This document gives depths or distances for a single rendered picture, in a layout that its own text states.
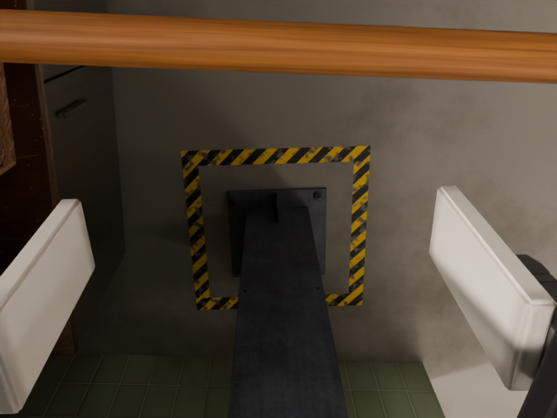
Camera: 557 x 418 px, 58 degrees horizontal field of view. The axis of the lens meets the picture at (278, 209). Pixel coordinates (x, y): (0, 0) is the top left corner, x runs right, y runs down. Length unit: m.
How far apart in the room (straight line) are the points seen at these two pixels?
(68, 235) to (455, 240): 0.13
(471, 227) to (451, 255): 0.02
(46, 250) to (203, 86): 1.39
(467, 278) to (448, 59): 0.18
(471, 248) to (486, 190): 1.60
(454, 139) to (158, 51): 1.42
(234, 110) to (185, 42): 1.24
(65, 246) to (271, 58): 0.18
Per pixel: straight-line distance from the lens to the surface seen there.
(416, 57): 0.32
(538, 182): 1.83
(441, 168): 1.69
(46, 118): 1.06
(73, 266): 0.19
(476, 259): 0.16
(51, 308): 0.17
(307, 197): 1.62
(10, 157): 1.07
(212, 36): 0.31
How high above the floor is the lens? 1.51
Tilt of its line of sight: 66 degrees down
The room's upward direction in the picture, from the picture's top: 177 degrees clockwise
